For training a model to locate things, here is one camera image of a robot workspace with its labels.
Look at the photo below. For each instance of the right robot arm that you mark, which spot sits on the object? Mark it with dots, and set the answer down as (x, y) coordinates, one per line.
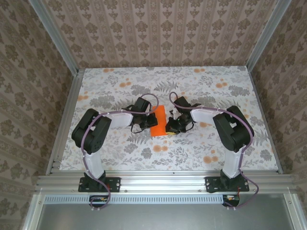
(232, 134)

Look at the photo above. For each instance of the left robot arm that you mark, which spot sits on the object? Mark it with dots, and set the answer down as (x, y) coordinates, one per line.
(91, 134)

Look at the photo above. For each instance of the floral patterned table cover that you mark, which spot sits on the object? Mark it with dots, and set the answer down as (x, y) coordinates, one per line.
(192, 155)

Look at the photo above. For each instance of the aluminium front beam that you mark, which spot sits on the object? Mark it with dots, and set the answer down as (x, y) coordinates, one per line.
(163, 179)

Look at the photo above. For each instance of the grey metal panel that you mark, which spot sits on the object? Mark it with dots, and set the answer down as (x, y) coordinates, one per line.
(168, 218)

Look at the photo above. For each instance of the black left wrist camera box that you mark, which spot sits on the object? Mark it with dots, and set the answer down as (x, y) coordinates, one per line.
(142, 104)

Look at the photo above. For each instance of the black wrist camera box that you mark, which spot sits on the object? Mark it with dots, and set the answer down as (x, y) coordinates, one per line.
(182, 104)
(142, 104)

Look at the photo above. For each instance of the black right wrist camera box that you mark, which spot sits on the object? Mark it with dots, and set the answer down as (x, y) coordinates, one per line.
(182, 104)

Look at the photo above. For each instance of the aluminium table side rail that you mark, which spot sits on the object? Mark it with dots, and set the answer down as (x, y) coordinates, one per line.
(263, 119)
(72, 95)

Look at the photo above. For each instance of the aluminium corner post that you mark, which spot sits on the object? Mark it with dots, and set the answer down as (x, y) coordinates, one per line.
(55, 38)
(268, 36)

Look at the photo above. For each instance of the aluminium lower frame rail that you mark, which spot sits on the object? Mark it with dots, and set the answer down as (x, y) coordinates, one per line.
(33, 213)
(296, 213)

